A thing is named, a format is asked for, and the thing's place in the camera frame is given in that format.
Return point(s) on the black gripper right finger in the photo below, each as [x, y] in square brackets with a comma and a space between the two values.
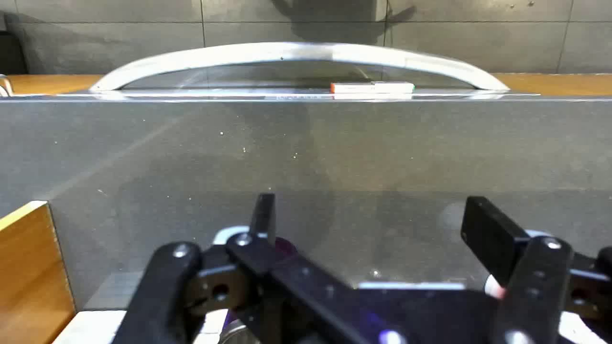
[541, 287]

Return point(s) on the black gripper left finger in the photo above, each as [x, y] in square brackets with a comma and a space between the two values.
[191, 279]

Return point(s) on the wooden base cabinet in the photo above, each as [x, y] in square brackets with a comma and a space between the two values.
[555, 84]
[50, 84]

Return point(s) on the stainless steel dishwasher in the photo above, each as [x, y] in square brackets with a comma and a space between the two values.
[191, 59]

